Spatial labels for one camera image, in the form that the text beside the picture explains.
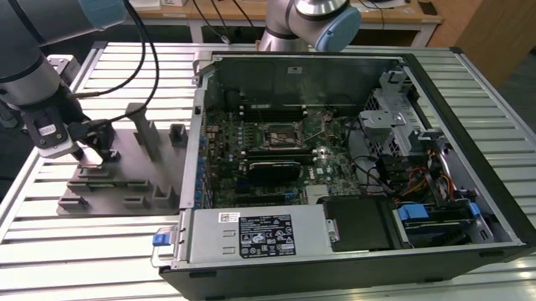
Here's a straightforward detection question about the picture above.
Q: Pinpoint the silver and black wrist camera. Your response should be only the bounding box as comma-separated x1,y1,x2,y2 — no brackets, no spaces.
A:
24,111,82,159

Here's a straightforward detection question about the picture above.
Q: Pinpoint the CPU socket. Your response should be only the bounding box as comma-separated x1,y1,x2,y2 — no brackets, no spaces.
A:
262,122,305,149

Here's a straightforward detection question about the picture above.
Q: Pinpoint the black graphics card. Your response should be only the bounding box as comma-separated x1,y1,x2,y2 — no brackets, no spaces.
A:
246,160,302,191

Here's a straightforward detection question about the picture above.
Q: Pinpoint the grey parts rack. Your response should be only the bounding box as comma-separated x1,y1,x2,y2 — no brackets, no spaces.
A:
56,102,190,217

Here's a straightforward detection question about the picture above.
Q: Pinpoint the silver chipset heat sink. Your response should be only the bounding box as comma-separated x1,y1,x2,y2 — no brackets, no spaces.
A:
306,184,333,205

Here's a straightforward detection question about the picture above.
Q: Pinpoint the metal drive cage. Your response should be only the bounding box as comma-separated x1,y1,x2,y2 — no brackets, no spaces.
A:
358,70,448,157

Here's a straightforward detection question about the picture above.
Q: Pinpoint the RAM slot with white latch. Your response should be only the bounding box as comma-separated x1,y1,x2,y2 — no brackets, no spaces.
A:
246,149,316,154
239,105,306,111
246,156,316,161
239,112,306,117

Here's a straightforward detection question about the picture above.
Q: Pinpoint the black plastic shroud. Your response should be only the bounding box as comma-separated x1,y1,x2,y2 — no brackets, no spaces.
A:
322,194,404,252

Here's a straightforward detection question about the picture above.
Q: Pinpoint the orange yellow wire bundle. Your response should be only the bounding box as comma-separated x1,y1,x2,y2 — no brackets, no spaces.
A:
397,149,457,201

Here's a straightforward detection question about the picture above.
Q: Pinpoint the silver case bracket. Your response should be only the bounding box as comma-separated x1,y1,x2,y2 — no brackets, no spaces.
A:
191,51,215,78

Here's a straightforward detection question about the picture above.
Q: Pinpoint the black camera cable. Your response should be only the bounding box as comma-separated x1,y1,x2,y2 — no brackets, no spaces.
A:
87,0,161,127
68,0,149,98

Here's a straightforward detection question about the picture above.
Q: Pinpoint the wooden desk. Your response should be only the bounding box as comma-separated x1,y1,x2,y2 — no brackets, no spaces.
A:
123,0,445,48

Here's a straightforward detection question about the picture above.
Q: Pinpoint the wooden cabinet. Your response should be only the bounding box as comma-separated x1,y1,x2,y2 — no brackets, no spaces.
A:
427,0,536,87

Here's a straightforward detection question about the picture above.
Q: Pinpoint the blue disk carrier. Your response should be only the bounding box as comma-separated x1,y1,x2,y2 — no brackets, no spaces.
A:
396,203,429,223

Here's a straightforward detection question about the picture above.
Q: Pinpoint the black PC case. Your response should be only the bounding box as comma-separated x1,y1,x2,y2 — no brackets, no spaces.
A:
158,46,536,301

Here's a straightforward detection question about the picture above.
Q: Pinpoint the green motherboard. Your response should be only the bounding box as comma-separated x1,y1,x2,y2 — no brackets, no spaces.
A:
203,105,365,209

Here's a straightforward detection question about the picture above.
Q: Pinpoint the silver power supply unit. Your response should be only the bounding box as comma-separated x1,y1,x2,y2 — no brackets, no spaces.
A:
183,205,338,264

